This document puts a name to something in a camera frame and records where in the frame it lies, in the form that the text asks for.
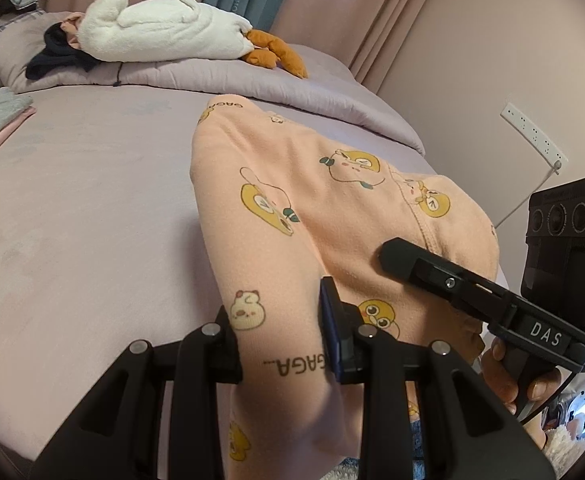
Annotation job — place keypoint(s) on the orange printed long-sleeve shirt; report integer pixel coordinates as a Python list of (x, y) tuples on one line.
[(282, 240)]

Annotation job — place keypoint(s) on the white plush goose toy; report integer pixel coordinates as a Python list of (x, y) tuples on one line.
[(162, 30)]

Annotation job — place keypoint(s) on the person's right hand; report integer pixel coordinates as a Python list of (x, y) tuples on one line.
[(495, 375)]

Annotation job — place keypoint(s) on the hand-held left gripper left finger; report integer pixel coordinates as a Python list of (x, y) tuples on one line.
[(222, 352)]

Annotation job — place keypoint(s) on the white wall power strip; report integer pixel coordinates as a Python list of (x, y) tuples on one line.
[(535, 135)]

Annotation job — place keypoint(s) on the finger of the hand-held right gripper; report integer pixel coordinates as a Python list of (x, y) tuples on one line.
[(437, 277)]

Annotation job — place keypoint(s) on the crumpled pink cloth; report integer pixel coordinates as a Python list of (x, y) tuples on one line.
[(71, 27)]

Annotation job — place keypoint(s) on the folded pink cloth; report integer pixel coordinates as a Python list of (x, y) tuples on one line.
[(2, 135)]

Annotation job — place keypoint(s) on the dark navy cloth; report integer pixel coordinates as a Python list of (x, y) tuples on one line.
[(57, 57)]

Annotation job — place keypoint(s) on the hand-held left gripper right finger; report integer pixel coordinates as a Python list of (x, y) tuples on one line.
[(330, 330)]

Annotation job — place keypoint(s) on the lilac quilt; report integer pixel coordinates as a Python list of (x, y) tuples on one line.
[(272, 77)]

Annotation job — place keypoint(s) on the pink pleated curtain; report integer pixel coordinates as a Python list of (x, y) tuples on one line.
[(362, 15)]

